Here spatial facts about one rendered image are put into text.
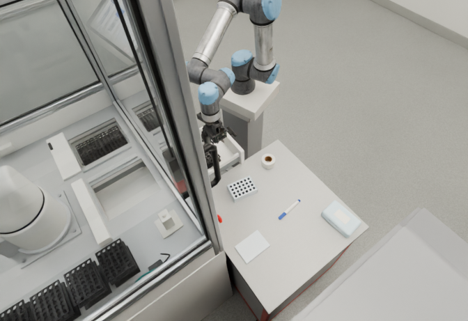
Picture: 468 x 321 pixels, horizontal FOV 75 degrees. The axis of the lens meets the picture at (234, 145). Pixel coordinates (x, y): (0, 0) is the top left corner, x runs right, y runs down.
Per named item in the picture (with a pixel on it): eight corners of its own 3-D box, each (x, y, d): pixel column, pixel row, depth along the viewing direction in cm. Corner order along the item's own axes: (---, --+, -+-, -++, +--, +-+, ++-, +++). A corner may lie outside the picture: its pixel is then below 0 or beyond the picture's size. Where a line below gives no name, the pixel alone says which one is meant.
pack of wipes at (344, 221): (320, 215, 139) (321, 211, 135) (333, 202, 142) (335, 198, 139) (346, 239, 132) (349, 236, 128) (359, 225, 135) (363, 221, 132)
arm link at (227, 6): (225, -29, 127) (173, 70, 119) (248, -25, 124) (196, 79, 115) (231, -9, 138) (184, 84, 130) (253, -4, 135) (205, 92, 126)
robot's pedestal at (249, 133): (239, 141, 260) (236, 72, 199) (269, 157, 250) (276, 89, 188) (219, 166, 246) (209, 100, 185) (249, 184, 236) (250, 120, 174)
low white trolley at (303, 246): (269, 200, 227) (278, 138, 166) (331, 270, 196) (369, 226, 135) (205, 246, 208) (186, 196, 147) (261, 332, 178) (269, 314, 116)
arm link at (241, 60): (237, 63, 177) (236, 44, 166) (258, 69, 173) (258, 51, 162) (228, 76, 171) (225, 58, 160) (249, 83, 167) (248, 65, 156)
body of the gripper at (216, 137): (212, 146, 128) (210, 128, 118) (202, 134, 132) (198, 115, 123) (228, 137, 131) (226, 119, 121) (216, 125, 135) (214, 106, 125)
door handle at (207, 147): (219, 177, 84) (212, 135, 69) (223, 184, 83) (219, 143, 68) (203, 186, 83) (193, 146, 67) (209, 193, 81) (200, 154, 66)
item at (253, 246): (257, 230, 136) (257, 229, 134) (269, 246, 131) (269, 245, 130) (234, 248, 132) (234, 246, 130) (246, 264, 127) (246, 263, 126)
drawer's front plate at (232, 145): (212, 127, 165) (210, 113, 156) (244, 163, 150) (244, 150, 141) (209, 129, 164) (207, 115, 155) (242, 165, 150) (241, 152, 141)
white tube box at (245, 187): (249, 179, 152) (249, 175, 148) (258, 192, 147) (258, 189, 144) (227, 189, 149) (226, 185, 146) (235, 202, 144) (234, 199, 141)
